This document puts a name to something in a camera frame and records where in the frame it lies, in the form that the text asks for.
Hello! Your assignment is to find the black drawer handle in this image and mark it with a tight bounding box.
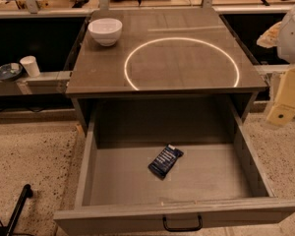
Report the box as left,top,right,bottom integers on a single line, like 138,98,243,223
162,214,203,232

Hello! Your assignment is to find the white paper cup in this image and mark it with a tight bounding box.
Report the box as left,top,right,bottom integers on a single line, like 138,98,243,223
20,56,40,77

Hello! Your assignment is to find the right grey side shelf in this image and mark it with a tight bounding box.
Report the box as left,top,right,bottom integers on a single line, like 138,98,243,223
255,64,289,87

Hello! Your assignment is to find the low grey side shelf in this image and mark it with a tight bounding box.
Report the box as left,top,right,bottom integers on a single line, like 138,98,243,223
0,71,72,96

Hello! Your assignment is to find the white ceramic bowl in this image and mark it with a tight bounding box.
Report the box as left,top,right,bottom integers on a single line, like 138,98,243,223
88,18,123,46

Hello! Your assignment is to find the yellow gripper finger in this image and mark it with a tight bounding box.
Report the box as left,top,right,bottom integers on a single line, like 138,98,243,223
266,65,295,127
257,22,281,48

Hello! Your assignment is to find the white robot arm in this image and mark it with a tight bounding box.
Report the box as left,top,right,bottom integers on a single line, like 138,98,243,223
257,5,295,127

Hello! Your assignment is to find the blue rxbar blueberry wrapper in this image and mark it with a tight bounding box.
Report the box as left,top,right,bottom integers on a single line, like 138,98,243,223
147,145,184,180

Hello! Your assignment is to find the open grey top drawer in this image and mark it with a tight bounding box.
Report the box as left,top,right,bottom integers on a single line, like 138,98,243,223
54,95,295,236

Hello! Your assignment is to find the black pole on floor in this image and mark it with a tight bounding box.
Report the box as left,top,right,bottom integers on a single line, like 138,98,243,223
0,184,33,236

